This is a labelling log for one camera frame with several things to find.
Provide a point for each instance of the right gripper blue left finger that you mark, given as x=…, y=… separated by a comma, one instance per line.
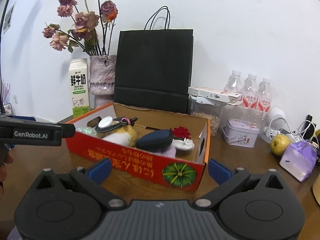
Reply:
x=100, y=171

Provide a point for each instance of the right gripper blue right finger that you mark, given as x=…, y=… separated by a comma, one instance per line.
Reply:
x=218, y=172

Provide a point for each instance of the white cloth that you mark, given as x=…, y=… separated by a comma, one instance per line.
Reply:
x=183, y=145

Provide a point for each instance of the yellow white plush toy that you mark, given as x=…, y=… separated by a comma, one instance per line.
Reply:
x=121, y=132

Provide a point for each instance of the white round lid jar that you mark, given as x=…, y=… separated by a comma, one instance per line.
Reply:
x=105, y=122

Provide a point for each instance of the purple fluffy cloth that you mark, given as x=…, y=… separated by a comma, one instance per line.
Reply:
x=169, y=152

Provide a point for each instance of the red fabric flower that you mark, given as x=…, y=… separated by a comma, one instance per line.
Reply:
x=181, y=133

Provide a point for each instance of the navy blue zip pouch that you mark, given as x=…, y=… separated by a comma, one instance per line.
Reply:
x=155, y=140

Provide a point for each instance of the person's left hand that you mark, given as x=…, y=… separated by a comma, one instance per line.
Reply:
x=3, y=171

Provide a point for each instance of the iridescent green packet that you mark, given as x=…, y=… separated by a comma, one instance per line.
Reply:
x=90, y=131

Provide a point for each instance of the lilac floral tin box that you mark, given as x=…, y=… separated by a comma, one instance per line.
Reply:
x=240, y=133

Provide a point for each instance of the red cardboard box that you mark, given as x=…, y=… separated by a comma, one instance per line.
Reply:
x=184, y=171

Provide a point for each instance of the clear seed storage jar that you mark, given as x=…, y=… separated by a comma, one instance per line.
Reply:
x=206, y=108

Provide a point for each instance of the yellow green apple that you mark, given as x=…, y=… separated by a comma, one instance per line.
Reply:
x=279, y=144

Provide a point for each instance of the white flat carton box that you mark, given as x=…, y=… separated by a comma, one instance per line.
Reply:
x=216, y=95

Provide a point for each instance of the purple tissue pack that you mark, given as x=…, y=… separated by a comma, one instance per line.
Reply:
x=299, y=160

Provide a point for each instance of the white small desk fan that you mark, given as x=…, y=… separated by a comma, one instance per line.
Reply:
x=274, y=123

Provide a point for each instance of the clear water bottle middle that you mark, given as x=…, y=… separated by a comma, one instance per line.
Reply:
x=249, y=92

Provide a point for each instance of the clear water bottle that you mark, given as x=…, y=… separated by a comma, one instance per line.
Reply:
x=264, y=95
x=249, y=92
x=234, y=83

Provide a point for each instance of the white green milk carton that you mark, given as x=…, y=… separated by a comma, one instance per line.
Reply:
x=78, y=77

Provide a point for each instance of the clear water bottle left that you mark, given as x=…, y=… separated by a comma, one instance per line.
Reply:
x=234, y=83

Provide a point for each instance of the clear water bottle right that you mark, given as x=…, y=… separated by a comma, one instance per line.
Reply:
x=264, y=95

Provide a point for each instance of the black charger adapter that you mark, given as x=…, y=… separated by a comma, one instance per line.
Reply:
x=309, y=128

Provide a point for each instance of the purple mottled vase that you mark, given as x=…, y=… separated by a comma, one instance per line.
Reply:
x=102, y=71

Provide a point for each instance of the black paper bag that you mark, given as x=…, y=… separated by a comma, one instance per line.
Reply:
x=153, y=67

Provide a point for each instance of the dried rose bouquet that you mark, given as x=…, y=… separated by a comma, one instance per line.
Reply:
x=91, y=31

